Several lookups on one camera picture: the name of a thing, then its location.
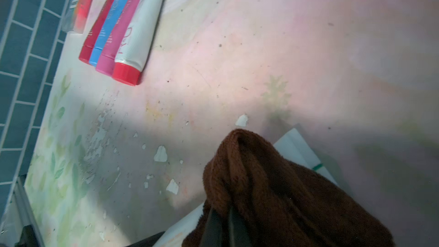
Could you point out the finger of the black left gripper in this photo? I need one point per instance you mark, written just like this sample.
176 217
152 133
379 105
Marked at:
148 242

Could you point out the rainbow highlighter pen pack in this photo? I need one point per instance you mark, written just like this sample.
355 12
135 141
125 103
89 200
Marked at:
76 16

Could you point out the white orange-capped toothpaste tube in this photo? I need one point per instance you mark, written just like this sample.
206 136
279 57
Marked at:
292 146

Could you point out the magenta toothpaste tube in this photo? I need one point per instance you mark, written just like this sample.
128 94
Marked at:
106 62

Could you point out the blue toothpaste tube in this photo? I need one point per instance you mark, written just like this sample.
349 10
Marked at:
113 15

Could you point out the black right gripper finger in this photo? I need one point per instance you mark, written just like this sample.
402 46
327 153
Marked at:
231 232

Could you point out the white pink-capped toothpaste tube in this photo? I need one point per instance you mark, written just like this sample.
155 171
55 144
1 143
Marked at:
134 49

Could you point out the brown wiping cloth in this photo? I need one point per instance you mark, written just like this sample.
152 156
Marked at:
282 203

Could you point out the red toothpaste tube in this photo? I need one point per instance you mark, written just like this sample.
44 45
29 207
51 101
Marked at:
91 39

